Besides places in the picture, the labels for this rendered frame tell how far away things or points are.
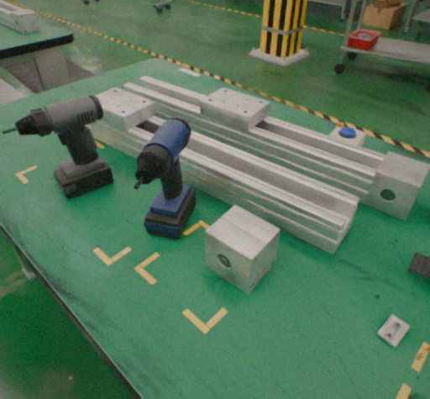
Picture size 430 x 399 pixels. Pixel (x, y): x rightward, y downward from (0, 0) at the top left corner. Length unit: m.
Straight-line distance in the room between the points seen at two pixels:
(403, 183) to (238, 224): 0.37
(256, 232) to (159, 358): 0.25
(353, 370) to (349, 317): 0.09
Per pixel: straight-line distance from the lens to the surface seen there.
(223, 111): 0.95
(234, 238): 0.62
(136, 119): 0.96
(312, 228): 0.73
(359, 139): 1.01
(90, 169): 0.87
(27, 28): 2.27
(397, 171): 0.86
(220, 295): 0.66
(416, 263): 0.76
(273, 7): 4.02
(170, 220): 0.71
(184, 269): 0.69
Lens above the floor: 1.33
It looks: 38 degrees down
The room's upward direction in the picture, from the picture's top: straight up
